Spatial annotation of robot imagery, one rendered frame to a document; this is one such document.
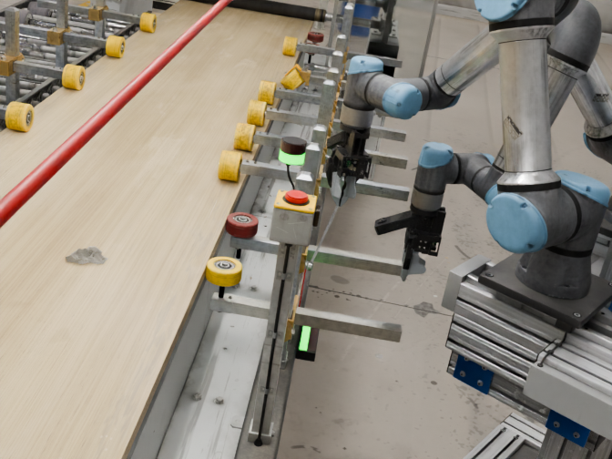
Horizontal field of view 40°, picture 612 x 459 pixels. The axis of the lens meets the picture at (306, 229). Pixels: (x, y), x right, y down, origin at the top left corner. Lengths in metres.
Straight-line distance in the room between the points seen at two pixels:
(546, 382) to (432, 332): 1.91
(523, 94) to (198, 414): 0.96
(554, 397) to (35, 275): 1.06
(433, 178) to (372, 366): 1.40
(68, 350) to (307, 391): 1.59
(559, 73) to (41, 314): 1.17
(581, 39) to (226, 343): 1.09
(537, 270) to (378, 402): 1.45
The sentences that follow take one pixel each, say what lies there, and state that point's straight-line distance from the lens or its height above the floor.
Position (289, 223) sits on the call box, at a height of 1.19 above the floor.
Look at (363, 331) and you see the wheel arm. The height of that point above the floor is 0.81.
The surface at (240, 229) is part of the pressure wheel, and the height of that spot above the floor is 0.90.
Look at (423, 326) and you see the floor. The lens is 3.56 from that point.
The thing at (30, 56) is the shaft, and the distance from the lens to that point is 3.60.
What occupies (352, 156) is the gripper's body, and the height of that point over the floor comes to 1.15.
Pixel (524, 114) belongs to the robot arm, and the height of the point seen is 1.40.
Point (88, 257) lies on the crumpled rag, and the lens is 1.84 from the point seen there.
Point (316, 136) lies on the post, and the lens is 2.18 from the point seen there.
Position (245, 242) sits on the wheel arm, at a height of 0.85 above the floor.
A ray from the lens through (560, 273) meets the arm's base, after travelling 1.71.
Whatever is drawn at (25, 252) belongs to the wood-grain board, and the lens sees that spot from 1.88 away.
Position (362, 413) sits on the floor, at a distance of 2.98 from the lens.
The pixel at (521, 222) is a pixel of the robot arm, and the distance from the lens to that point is 1.55.
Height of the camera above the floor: 1.79
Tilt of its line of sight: 25 degrees down
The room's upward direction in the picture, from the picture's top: 9 degrees clockwise
